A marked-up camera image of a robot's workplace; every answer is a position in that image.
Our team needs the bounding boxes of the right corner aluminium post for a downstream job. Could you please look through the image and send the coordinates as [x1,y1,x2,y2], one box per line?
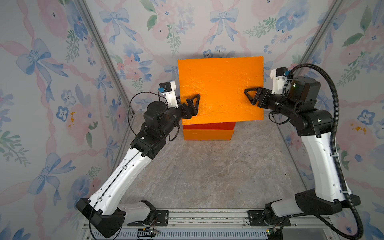
[300,0,345,64]

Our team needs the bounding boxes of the left corner aluminium post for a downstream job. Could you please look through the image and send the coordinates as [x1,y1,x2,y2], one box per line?
[74,0,134,116]

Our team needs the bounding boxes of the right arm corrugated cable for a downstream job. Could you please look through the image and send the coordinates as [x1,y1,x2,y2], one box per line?
[286,63,364,240]

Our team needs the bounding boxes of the red shoebox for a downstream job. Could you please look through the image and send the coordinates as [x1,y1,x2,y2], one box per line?
[183,122,236,130]

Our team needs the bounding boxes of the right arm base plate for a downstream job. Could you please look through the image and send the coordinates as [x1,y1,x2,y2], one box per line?
[246,210,291,227]

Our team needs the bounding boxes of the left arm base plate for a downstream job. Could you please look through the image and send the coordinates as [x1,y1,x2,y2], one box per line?
[126,210,170,228]

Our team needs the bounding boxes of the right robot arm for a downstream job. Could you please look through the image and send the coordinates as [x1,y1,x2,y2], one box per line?
[244,77,351,225]

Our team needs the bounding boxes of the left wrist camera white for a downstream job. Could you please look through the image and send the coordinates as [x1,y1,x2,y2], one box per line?
[159,81,179,108]

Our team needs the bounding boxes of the orange shoebox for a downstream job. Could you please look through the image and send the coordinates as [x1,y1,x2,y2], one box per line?
[178,57,264,126]
[183,130,235,141]

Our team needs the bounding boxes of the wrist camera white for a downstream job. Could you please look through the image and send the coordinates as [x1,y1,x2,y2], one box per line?
[270,67,290,95]
[159,81,179,108]

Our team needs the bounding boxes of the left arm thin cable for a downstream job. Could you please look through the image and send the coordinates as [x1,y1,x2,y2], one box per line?
[127,91,181,142]

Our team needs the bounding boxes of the corner aluminium post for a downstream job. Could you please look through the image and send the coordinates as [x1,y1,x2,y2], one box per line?
[300,0,345,64]
[74,0,134,116]

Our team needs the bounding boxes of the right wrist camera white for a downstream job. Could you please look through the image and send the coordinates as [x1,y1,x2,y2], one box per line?
[270,67,290,95]

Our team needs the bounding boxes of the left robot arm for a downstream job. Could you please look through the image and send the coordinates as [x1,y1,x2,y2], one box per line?
[76,94,200,238]

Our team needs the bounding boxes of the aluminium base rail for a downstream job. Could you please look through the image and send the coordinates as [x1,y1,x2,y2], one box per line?
[111,209,340,240]

